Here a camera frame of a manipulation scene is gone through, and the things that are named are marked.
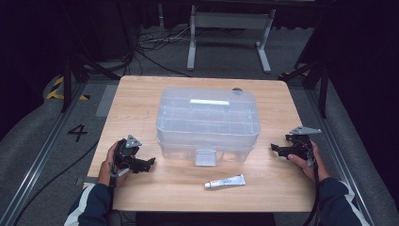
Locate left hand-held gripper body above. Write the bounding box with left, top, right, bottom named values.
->
left=112, top=134, right=149, bottom=173

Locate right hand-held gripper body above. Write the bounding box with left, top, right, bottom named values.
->
left=284, top=125, right=323, bottom=162

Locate white ointment tube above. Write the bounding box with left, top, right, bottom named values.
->
left=203, top=173, right=247, bottom=190

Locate clear plastic storage box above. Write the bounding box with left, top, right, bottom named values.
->
left=155, top=87, right=262, bottom=168

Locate person's left hand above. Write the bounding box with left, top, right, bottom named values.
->
left=97, top=140, right=130, bottom=188

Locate person's right hand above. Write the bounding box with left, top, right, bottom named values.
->
left=286, top=140, right=331, bottom=184

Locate right arm blue sleeve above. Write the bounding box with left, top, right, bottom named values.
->
left=305, top=89, right=376, bottom=226

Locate black metal stand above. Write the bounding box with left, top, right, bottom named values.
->
left=278, top=59, right=331, bottom=120
left=60, top=51, right=122, bottom=113

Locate yellow black hazard tape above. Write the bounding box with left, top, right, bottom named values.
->
left=45, top=75, right=91, bottom=102

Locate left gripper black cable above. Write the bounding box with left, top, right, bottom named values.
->
left=107, top=168, right=130, bottom=226

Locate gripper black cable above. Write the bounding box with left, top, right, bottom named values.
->
left=107, top=168, right=130, bottom=226
left=295, top=139, right=321, bottom=226

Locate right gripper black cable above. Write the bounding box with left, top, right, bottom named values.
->
left=295, top=139, right=321, bottom=226

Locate black floor cable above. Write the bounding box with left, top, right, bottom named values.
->
left=11, top=140, right=101, bottom=226

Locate grey metal floor rail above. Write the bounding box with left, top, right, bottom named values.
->
left=0, top=80, right=89, bottom=226

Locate tangle of floor cables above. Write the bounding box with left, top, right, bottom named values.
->
left=134, top=25, right=193, bottom=78

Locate grey metal table frame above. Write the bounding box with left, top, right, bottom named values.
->
left=186, top=4, right=277, bottom=74

